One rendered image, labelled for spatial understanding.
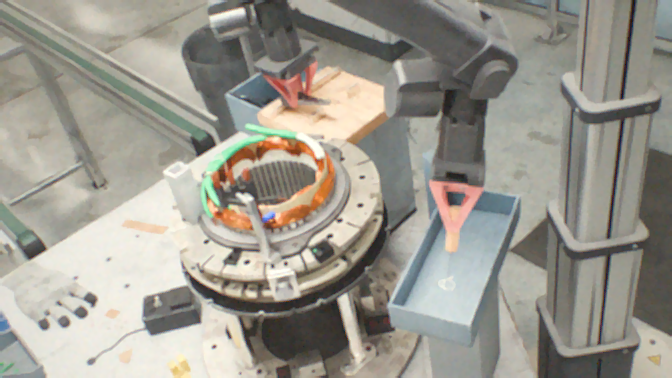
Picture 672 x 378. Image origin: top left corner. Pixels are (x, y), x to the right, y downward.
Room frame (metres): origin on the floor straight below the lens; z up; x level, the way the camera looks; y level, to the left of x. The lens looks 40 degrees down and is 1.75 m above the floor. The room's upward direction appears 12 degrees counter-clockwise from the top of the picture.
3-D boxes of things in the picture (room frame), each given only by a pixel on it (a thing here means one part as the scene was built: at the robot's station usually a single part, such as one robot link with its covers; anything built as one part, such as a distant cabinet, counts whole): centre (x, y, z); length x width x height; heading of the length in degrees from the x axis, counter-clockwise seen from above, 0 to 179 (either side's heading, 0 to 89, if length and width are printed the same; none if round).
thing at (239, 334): (0.75, 0.21, 0.91); 0.02 x 0.02 x 0.21
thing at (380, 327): (0.80, -0.02, 0.81); 0.08 x 0.05 x 0.02; 178
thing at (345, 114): (1.09, -0.01, 1.05); 0.20 x 0.19 x 0.02; 39
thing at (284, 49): (1.07, 0.05, 1.21); 0.10 x 0.07 x 0.07; 130
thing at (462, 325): (0.67, -0.14, 0.92); 0.25 x 0.11 x 0.28; 148
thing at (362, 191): (0.82, 0.10, 1.09); 0.32 x 0.32 x 0.01
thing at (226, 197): (0.70, 0.13, 1.21); 0.04 x 0.04 x 0.03; 42
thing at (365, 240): (0.74, -0.02, 1.06); 0.09 x 0.04 x 0.01; 132
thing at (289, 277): (0.66, 0.10, 1.07); 0.04 x 0.02 x 0.05; 90
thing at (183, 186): (0.81, 0.22, 1.14); 0.03 x 0.03 x 0.09; 42
